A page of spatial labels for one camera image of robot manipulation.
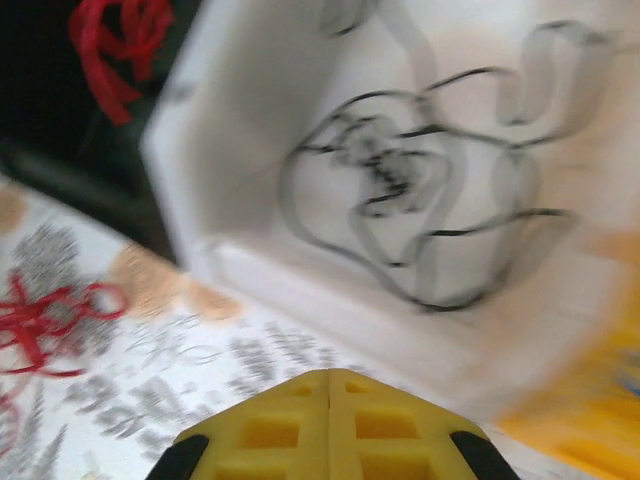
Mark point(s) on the white plastic bin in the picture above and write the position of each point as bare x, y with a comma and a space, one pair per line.
250, 150

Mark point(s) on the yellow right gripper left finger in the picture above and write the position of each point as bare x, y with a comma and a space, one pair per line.
270, 430

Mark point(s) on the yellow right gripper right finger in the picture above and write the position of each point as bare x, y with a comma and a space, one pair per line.
390, 430

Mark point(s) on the floral patterned tablecloth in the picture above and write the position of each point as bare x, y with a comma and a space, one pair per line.
150, 375

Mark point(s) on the black plastic bin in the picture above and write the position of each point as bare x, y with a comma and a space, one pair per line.
40, 75

